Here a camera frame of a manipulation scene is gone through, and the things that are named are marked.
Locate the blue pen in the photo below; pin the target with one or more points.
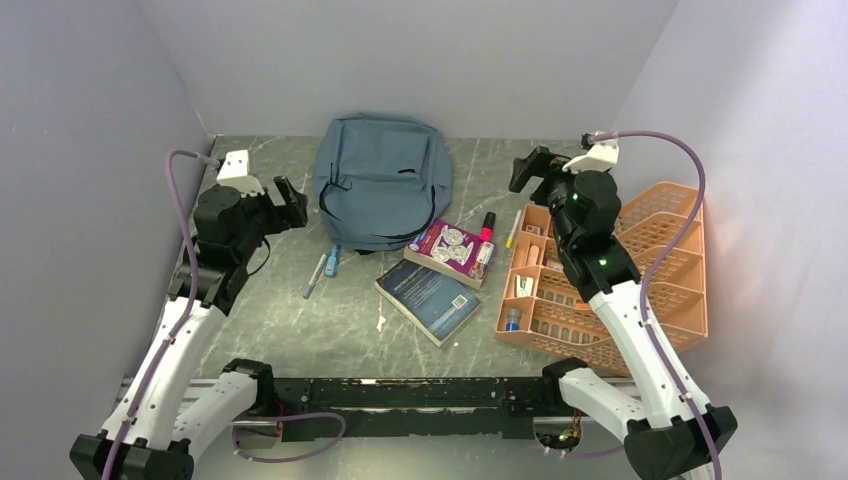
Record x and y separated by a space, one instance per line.
315 276

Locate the dark blue book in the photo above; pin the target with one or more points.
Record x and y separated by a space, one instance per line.
435 303

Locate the yellow pen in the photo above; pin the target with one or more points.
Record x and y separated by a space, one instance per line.
514 229

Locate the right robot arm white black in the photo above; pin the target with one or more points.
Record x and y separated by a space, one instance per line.
672 430

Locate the pink eraser in organizer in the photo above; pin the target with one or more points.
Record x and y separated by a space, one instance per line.
533 255

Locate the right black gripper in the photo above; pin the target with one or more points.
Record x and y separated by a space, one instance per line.
539 163

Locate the purple illustrated book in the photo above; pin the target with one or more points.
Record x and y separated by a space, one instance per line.
452 251

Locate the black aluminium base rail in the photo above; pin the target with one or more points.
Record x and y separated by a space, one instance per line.
308 409

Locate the blue-capped item in organizer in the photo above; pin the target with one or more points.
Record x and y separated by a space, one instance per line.
514 317

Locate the pink highlighter marker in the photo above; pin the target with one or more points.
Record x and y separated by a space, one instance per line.
487 228

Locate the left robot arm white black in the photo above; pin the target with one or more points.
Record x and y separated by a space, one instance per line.
201 294

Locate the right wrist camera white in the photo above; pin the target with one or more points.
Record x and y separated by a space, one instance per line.
601 153

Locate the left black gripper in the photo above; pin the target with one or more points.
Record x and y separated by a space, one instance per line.
278 214

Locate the orange plastic desk organizer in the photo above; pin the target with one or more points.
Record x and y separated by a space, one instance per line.
556 321

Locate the blue-grey backpack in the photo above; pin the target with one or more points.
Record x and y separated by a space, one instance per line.
380 180

